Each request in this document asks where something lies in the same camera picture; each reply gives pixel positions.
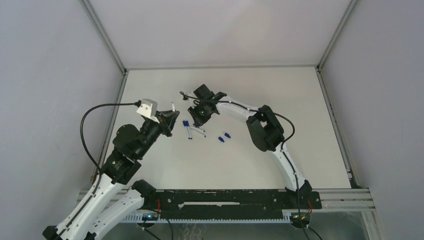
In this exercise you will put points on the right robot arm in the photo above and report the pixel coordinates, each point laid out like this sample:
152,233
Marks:
269,133

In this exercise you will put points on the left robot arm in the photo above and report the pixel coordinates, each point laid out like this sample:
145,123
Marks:
92,219

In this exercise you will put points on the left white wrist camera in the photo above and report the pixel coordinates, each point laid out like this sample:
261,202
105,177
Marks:
148,109

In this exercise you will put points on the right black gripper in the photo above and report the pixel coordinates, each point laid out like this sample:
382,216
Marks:
199,121

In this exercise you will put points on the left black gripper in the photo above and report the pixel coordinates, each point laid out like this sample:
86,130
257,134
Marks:
167,121

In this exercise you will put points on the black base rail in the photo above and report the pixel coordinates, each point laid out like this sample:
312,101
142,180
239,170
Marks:
229,204

